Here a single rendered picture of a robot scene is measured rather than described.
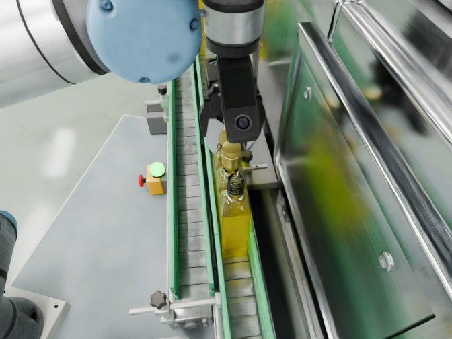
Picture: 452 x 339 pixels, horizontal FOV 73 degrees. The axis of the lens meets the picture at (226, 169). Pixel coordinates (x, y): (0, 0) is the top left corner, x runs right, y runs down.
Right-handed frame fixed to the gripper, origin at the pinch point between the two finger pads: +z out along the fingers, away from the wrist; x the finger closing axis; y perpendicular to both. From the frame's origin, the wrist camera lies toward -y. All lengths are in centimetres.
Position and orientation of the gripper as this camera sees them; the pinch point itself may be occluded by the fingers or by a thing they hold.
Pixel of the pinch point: (231, 149)
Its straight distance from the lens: 54.2
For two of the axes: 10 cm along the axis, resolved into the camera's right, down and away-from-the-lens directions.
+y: -1.2, -7.7, 6.3
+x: -9.9, 0.9, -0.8
